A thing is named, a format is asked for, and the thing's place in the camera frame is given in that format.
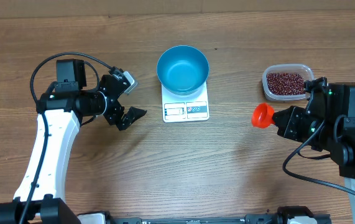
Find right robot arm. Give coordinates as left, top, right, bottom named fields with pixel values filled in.
left=272, top=77, right=355, bottom=223

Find white digital kitchen scale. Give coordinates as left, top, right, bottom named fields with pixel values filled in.
left=162, top=83, right=210, bottom=123

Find red scoop with blue handle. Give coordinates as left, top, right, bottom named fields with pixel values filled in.
left=251, top=103, right=275, bottom=128

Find blue metal bowl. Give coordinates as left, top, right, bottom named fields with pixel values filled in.
left=156, top=45, right=210, bottom=95

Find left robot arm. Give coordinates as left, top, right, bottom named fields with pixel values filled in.
left=0, top=53, right=146, bottom=223

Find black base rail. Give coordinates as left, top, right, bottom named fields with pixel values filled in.
left=78, top=206, right=332, bottom=224

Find right black cable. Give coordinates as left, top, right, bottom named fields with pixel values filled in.
left=282, top=114, right=355, bottom=209

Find left black cable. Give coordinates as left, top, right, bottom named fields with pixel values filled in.
left=17, top=51, right=125, bottom=224

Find clear plastic food container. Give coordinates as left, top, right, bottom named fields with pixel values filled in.
left=262, top=63, right=315, bottom=101

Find red beans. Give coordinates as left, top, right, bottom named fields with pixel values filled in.
left=266, top=73, right=305, bottom=95

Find black cable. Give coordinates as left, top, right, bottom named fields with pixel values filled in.
left=282, top=114, right=355, bottom=209
left=17, top=51, right=125, bottom=224

